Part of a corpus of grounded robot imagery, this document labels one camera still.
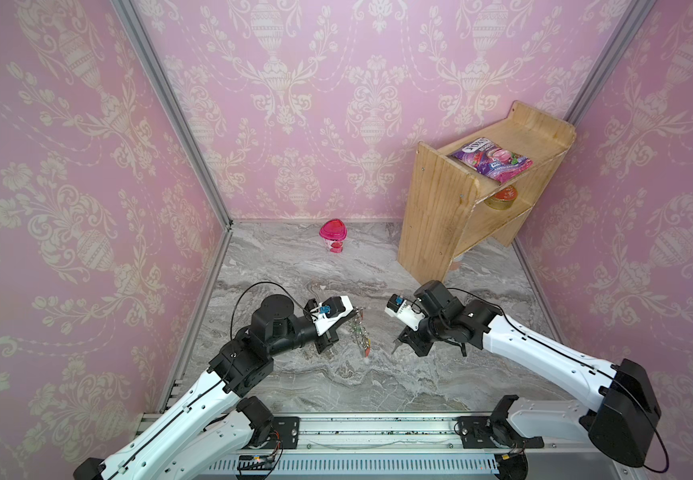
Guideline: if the metal key organizer plate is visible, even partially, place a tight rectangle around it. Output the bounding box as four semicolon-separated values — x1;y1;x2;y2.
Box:
349;309;372;357

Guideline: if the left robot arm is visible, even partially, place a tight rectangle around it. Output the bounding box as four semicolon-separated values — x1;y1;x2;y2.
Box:
72;294;358;479

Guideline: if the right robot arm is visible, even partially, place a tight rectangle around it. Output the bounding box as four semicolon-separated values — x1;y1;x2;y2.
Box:
386;280;664;479

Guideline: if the wooden shelf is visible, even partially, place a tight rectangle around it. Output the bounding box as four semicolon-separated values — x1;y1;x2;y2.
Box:
398;101;577;284

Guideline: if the red lid tin can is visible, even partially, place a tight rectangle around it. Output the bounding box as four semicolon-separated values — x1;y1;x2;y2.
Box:
484;185;519;210

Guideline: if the purple snack bag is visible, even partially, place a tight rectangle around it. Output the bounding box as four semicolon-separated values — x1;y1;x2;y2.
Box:
449;137;534;184

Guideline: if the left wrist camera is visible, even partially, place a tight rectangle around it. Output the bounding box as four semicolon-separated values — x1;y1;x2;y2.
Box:
304;295;355;336

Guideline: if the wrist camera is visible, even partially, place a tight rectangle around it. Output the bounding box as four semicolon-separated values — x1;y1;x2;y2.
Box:
304;295;355;336
385;294;426;332

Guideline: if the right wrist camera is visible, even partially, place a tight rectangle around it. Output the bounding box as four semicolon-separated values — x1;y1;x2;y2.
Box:
385;294;426;332

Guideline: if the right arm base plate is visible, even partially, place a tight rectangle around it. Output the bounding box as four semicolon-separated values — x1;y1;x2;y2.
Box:
454;415;501;450

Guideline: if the aluminium mounting rail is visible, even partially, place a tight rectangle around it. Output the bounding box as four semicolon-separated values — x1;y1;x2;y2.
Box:
194;413;640;479

